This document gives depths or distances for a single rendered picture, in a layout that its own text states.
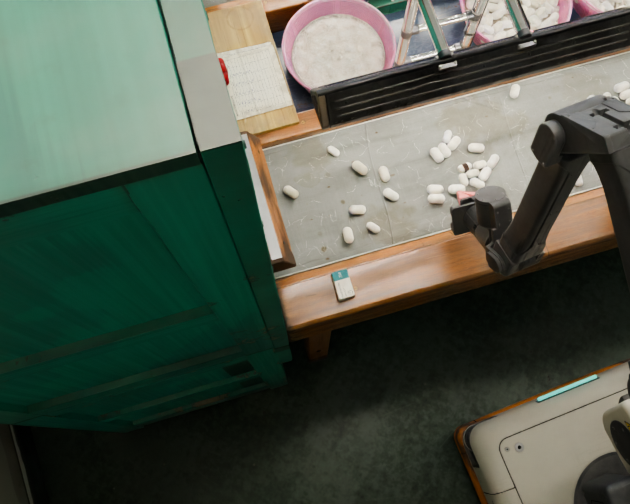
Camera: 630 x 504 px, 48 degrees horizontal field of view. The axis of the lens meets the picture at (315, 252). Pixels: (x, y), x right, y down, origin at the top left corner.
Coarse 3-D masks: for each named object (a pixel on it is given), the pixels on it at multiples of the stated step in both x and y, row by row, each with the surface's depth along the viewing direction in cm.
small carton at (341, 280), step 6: (342, 270) 147; (336, 276) 146; (342, 276) 146; (348, 276) 146; (336, 282) 146; (342, 282) 146; (348, 282) 146; (336, 288) 146; (342, 288) 146; (348, 288) 146; (342, 294) 145; (348, 294) 145; (354, 294) 145; (342, 300) 147
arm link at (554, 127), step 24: (552, 120) 93; (552, 144) 93; (552, 168) 101; (576, 168) 99; (528, 192) 110; (552, 192) 104; (528, 216) 113; (552, 216) 111; (504, 240) 123; (528, 240) 117; (528, 264) 126
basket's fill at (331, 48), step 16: (336, 16) 170; (352, 16) 169; (304, 32) 168; (320, 32) 167; (336, 32) 168; (352, 32) 168; (368, 32) 168; (304, 48) 167; (320, 48) 167; (336, 48) 167; (352, 48) 167; (368, 48) 167; (304, 64) 166; (320, 64) 165; (336, 64) 165; (352, 64) 166; (368, 64) 166; (384, 64) 166; (304, 80) 165; (320, 80) 165; (336, 80) 164
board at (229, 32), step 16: (208, 16) 164; (224, 16) 164; (240, 16) 164; (256, 16) 164; (224, 32) 163; (240, 32) 163; (256, 32) 163; (224, 48) 162; (240, 48) 162; (272, 112) 157; (288, 112) 157; (240, 128) 156; (256, 128) 156; (272, 128) 156
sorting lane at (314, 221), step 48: (480, 96) 163; (528, 96) 163; (576, 96) 163; (288, 144) 159; (336, 144) 159; (384, 144) 159; (432, 144) 159; (528, 144) 159; (336, 192) 156; (576, 192) 156; (336, 240) 153; (384, 240) 153
